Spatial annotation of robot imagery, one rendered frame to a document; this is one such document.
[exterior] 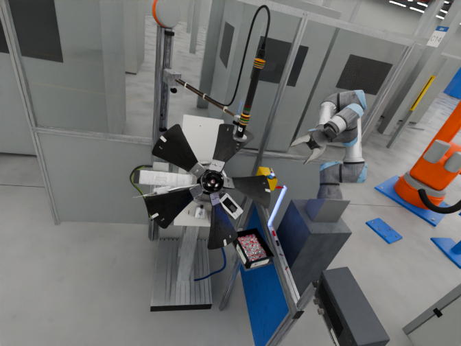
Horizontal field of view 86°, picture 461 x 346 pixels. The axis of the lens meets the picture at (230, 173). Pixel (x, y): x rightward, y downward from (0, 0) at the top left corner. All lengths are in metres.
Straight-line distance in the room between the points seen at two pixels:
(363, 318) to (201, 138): 1.21
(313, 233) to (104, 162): 1.64
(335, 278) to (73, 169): 2.00
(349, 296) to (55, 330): 1.86
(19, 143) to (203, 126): 2.53
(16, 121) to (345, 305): 3.41
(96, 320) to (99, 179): 1.05
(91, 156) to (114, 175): 0.23
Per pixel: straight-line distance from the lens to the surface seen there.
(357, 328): 1.03
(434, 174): 4.71
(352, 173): 1.61
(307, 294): 1.32
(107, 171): 2.27
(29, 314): 2.37
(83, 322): 2.24
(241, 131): 1.20
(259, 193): 1.41
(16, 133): 3.65
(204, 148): 1.59
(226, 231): 1.39
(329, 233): 1.66
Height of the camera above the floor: 1.99
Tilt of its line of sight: 34 degrees down
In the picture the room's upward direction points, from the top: 15 degrees clockwise
